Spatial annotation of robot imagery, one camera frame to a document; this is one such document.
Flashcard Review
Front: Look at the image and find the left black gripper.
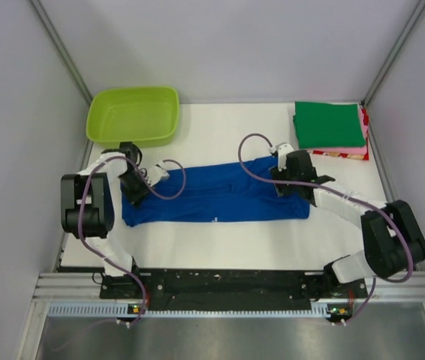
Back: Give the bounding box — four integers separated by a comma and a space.
118, 170, 155, 209

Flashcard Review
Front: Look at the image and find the blue printed t shirt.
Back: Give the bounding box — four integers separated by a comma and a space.
122, 162, 310, 227

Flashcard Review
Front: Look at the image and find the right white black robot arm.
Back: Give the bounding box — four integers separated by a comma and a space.
270, 143, 425, 297

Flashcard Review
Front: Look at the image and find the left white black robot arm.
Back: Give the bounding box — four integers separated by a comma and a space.
60, 142, 149, 298

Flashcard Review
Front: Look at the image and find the folded green t shirt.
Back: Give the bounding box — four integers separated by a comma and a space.
293, 101, 366, 149

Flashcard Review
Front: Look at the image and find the folded red patterned t shirt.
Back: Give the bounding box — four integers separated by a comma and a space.
308, 107, 369, 161

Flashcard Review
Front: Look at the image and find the lime green plastic tub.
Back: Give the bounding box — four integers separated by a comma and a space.
86, 86, 180, 147

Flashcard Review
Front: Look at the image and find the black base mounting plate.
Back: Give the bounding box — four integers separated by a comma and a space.
100, 268, 367, 311

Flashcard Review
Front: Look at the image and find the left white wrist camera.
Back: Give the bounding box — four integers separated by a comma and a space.
145, 161, 170, 187

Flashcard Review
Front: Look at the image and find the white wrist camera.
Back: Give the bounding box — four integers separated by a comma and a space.
269, 142, 294, 172
145, 161, 170, 187

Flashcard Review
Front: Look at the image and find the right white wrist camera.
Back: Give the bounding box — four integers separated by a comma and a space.
269, 142, 294, 172

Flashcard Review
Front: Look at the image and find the aluminium frame rail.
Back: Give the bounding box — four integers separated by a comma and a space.
32, 271, 425, 303

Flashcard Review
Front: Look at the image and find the grey slotted cable duct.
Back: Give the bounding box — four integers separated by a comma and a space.
47, 302, 349, 320

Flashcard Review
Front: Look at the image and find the left aluminium corner post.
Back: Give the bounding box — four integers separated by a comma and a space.
27, 0, 92, 105

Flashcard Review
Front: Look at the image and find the aluminium corner post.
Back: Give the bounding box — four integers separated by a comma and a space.
27, 0, 92, 105
360, 0, 425, 107

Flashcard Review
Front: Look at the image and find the right aluminium corner post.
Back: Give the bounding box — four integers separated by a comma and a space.
360, 0, 425, 107

